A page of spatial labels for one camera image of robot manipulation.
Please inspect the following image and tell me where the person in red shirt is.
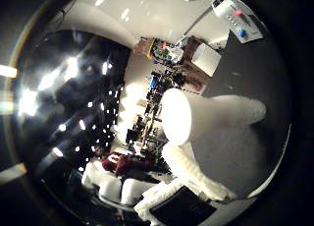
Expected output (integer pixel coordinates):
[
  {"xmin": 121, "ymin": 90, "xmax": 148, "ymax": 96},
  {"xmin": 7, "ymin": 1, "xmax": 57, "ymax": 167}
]
[{"xmin": 96, "ymin": 146, "xmax": 155, "ymax": 176}]

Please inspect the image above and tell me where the white box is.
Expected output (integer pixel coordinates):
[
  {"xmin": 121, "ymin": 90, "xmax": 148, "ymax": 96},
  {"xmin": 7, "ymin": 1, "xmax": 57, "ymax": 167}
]
[{"xmin": 190, "ymin": 43, "xmax": 223, "ymax": 78}]

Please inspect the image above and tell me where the cluttered wooden shelf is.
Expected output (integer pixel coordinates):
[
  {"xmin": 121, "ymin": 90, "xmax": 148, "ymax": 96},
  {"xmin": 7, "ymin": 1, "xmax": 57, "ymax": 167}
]
[{"xmin": 132, "ymin": 34, "xmax": 210, "ymax": 86}]

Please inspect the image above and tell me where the grey control pendant red button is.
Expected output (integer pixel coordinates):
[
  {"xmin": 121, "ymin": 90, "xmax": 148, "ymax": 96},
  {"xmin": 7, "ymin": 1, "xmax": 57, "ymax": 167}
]
[{"xmin": 211, "ymin": 0, "xmax": 265, "ymax": 44}]

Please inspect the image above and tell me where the grey pendant cable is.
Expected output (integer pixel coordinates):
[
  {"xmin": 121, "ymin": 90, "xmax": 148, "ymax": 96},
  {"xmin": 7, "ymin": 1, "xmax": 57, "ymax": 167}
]
[{"xmin": 182, "ymin": 5, "xmax": 214, "ymax": 37}]

